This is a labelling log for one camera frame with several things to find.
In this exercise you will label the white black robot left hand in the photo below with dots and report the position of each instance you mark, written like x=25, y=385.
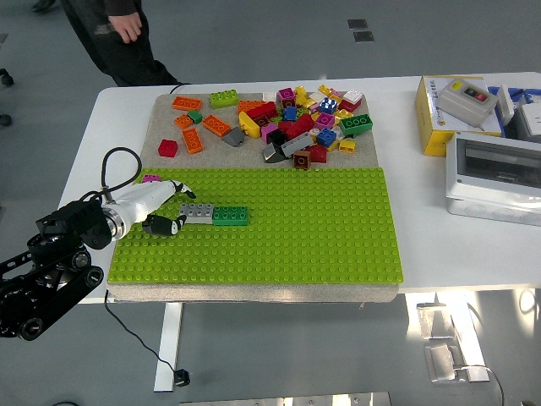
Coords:
x=143, y=199

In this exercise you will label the person's left hand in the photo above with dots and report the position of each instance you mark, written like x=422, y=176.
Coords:
x=127, y=26

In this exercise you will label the pink four-stud brick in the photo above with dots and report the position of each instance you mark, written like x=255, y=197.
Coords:
x=151, y=178

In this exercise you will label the light grey toy brick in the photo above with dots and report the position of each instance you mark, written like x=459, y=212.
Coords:
x=195, y=211

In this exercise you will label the dark green round-hole brick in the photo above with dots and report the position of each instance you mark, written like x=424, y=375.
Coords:
x=356, y=123

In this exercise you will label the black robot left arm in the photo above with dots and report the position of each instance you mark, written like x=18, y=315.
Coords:
x=63, y=228

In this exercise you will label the person's left forearm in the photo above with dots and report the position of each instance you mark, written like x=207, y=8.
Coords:
x=120, y=6

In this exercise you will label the red four-stud brick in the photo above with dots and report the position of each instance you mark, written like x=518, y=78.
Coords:
x=167, y=149

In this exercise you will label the orange long flat brick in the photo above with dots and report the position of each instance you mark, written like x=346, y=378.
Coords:
x=247, y=105
x=187, y=103
x=192, y=141
x=216, y=126

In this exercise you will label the orange small square brick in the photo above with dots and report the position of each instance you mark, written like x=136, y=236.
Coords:
x=183, y=122

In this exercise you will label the dark green eight-stud brick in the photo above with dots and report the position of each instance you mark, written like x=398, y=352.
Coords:
x=230, y=216

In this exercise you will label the small dark green brick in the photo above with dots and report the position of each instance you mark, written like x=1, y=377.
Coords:
x=195, y=117

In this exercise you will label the grey sloped roof brick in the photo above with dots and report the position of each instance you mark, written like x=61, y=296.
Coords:
x=234, y=138

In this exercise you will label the lime green eight-stud brick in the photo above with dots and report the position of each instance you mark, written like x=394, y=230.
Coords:
x=224, y=99

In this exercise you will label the yellow curved brick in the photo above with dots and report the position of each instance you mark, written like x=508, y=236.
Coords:
x=247, y=123

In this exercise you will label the dark grey roof brick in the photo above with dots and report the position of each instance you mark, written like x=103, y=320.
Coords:
x=272, y=154

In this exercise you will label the pink tall brick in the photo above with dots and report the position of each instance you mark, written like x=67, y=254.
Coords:
x=267, y=131

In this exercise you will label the black brick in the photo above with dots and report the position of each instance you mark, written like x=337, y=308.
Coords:
x=277, y=137

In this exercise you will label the red long brick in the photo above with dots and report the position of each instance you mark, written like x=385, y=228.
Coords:
x=262, y=111

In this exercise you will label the lime green studded baseplate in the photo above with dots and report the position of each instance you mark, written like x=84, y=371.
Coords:
x=296, y=237

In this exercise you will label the white small brick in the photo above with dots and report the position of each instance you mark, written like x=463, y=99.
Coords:
x=269, y=96

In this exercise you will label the grey long sloped brick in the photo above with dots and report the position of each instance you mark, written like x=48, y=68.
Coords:
x=295, y=145

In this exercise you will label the brown square brick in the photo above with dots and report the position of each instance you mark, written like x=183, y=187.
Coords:
x=301, y=160

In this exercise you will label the blue small brick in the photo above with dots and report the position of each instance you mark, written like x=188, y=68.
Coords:
x=289, y=113

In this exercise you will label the magenta square brick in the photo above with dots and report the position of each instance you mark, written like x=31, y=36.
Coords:
x=285, y=96

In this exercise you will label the red large brick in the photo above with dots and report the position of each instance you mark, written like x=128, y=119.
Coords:
x=302, y=126

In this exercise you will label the dark red square brick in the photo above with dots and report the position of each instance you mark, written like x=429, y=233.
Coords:
x=318, y=154

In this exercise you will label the yellow stacked brick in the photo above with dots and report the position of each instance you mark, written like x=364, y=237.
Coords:
x=302, y=96

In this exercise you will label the blue four-stud brick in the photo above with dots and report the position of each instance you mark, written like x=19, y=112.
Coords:
x=326, y=137

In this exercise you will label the magenta round-hole brick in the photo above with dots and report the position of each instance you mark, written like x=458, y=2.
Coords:
x=324, y=120

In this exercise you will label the white flat brick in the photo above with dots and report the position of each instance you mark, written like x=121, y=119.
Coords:
x=316, y=97

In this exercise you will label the blue shiny brick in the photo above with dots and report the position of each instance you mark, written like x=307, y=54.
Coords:
x=329, y=105

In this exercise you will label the yellow small brick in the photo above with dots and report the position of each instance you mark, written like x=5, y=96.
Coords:
x=324, y=89

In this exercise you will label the yellow hollow brick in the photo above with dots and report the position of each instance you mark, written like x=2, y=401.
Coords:
x=347, y=147

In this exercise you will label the light pink brick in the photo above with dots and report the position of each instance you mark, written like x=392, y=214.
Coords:
x=335, y=93

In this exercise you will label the dark floor plate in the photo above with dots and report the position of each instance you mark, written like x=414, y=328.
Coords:
x=363, y=36
x=357, y=23

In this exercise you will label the white topped red brick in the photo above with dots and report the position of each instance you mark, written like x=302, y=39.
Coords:
x=351, y=98

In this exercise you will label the silver metal plate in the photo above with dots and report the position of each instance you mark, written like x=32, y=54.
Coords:
x=287, y=399

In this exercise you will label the person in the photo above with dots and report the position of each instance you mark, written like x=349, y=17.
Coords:
x=118, y=59

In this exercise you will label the grey-brown mat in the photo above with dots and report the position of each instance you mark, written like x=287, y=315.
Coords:
x=211, y=158

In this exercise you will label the black chair caster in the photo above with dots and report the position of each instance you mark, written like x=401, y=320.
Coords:
x=6, y=78
x=5, y=120

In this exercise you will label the white table leg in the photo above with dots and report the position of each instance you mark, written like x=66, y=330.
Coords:
x=168, y=338
x=471, y=334

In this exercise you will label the yellow cardboard box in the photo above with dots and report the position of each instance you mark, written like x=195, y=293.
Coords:
x=435, y=135

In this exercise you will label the shiny metal floor box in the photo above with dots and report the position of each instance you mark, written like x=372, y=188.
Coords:
x=435, y=321
x=441, y=363

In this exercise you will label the blue cardboard box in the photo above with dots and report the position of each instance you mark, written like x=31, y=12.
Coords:
x=493, y=91

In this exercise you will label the white upright plastic part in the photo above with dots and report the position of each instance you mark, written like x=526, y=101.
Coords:
x=505, y=103

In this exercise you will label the white electrical enclosure box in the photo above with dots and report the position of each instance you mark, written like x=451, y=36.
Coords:
x=465, y=203

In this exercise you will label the grey push-button switch box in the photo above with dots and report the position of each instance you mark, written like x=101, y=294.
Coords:
x=460, y=101

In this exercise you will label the white wall socket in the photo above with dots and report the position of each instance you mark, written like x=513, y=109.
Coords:
x=531, y=118

